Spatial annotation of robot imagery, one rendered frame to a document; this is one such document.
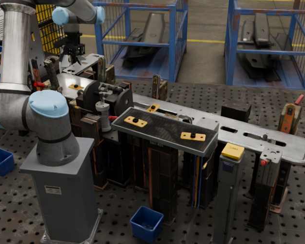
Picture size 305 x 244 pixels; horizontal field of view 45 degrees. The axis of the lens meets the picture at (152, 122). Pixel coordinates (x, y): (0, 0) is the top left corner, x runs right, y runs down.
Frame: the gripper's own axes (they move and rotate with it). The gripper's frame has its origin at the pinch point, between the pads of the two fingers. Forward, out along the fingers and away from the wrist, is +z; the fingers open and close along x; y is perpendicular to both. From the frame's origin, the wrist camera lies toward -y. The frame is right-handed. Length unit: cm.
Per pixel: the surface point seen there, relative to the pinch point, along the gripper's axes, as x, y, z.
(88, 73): 22.9, -7.6, 11.1
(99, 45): 154, -104, 45
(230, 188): -30, 99, 10
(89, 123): -28.6, 36.6, 6.2
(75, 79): 10.1, -5.7, 10.5
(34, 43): 1.9, -26.6, -7.4
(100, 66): 18.2, 5.4, 2.1
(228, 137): 1, 87, 9
